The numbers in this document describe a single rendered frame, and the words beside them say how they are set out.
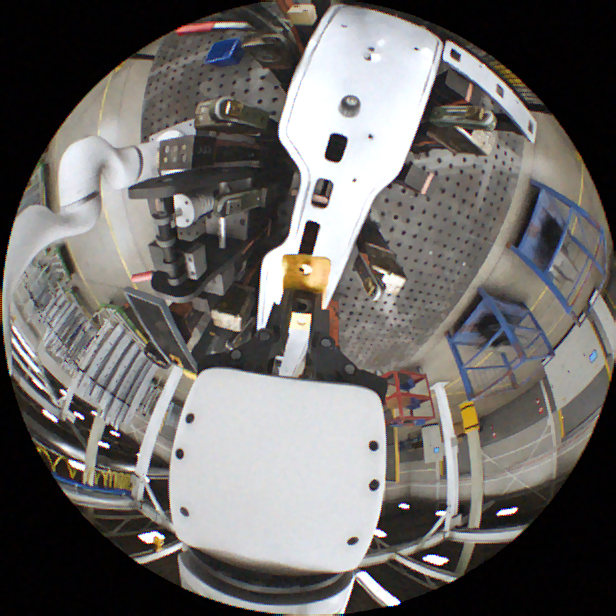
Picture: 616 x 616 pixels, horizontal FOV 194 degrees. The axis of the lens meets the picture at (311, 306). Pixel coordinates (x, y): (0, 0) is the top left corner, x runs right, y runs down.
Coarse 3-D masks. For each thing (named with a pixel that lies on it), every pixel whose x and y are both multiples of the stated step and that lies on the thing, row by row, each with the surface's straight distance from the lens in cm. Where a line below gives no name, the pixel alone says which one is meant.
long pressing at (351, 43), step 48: (336, 48) 43; (384, 48) 45; (432, 48) 51; (288, 96) 37; (336, 96) 37; (384, 96) 38; (288, 144) 35; (384, 144) 36; (336, 192) 35; (288, 240) 38; (336, 240) 37
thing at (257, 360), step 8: (264, 328) 12; (256, 336) 11; (264, 336) 11; (272, 336) 11; (256, 344) 11; (264, 344) 11; (272, 344) 11; (256, 352) 11; (264, 352) 11; (248, 360) 11; (256, 360) 10; (264, 360) 10; (272, 360) 13; (248, 368) 10; (256, 368) 10; (264, 368) 10; (272, 368) 13
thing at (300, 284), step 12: (288, 264) 14; (300, 264) 13; (312, 264) 13; (324, 264) 13; (288, 276) 14; (300, 276) 14; (312, 276) 14; (324, 276) 14; (288, 288) 15; (300, 288) 15; (312, 288) 15; (324, 288) 14; (300, 300) 14; (312, 300) 14; (324, 300) 15; (300, 312) 15; (300, 324) 18
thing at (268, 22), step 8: (232, 8) 32; (240, 8) 32; (248, 8) 33; (256, 8) 36; (264, 8) 36; (240, 16) 34; (248, 16) 34; (256, 16) 34; (264, 16) 37; (272, 16) 38; (256, 24) 36; (264, 24) 36; (272, 24) 40; (280, 24) 39; (264, 32) 38; (272, 32) 37
